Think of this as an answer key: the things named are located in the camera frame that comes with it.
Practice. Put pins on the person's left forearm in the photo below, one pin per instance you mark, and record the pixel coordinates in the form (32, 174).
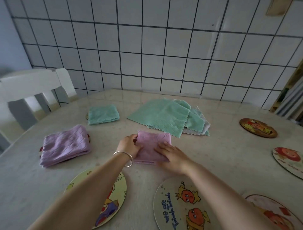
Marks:
(82, 199)

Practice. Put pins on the tan wall plate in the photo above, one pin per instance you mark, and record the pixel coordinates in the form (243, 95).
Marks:
(279, 7)

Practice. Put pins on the red-bordered round placemat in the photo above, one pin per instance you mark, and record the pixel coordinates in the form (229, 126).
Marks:
(89, 138)

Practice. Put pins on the person's right hand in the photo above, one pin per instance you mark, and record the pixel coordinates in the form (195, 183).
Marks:
(176, 161)

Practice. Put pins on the pile of cloths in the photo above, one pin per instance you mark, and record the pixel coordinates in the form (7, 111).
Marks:
(163, 116)

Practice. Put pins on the white wooden chair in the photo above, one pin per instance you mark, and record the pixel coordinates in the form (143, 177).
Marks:
(23, 83)

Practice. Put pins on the two-face round placemat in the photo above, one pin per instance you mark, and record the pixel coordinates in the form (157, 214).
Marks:
(288, 158)

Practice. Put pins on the green cloth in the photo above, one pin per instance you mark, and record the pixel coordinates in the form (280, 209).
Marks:
(103, 114)

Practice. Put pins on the red-square round placemat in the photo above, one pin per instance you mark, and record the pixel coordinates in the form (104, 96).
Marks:
(272, 213)

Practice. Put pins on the person's right forearm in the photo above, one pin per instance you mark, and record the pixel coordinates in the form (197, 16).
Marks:
(220, 196)

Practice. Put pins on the person's left hand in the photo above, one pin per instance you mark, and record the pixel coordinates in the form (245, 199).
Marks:
(129, 145)

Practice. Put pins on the gold metal door frame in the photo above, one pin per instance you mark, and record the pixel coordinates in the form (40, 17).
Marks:
(282, 94)

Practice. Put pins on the purple cloth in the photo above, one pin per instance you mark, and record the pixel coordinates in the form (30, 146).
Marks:
(151, 142)
(64, 145)

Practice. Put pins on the brown round placemat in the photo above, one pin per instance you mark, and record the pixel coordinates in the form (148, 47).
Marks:
(258, 128)

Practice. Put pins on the white leaning boards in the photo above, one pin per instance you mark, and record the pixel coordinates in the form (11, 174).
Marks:
(293, 102)

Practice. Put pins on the yellow-green round placemat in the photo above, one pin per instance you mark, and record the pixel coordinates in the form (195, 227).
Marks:
(118, 189)

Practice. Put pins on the we are friends placemat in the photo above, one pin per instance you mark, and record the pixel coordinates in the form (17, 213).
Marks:
(170, 203)

